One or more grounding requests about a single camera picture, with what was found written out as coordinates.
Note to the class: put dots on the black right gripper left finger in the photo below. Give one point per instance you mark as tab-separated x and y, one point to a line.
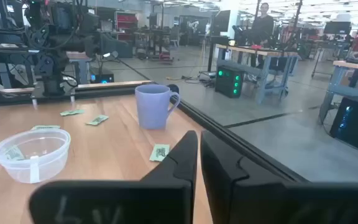
154	202

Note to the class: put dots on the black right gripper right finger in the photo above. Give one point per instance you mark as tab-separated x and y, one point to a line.
259	202

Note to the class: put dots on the green white sweetener packet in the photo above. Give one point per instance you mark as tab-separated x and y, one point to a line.
13	153
159	152
72	112
45	127
97	119

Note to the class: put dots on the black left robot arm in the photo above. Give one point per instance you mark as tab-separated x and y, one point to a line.
50	67

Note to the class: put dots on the lavender ceramic mug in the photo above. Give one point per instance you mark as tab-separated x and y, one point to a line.
152	105

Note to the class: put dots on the clear plastic bowl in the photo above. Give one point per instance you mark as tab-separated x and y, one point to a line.
54	161

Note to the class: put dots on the black computer tower green lights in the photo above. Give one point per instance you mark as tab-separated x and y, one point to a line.
228	82

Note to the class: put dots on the small computer blue light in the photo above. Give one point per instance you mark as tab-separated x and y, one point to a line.
101	76

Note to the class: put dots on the wooden workbench blue-grey legs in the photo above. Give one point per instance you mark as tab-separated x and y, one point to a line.
353	91
247	49

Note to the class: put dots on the white cup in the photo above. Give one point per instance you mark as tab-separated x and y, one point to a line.
232	42

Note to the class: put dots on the person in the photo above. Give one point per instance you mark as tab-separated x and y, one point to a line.
261	28

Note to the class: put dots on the red shelf rack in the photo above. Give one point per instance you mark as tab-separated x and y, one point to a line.
126	25

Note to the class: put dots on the black monitor on stand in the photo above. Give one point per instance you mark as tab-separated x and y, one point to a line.
222	21

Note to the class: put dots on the black frame clamp knob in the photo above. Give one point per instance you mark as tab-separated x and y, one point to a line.
174	88

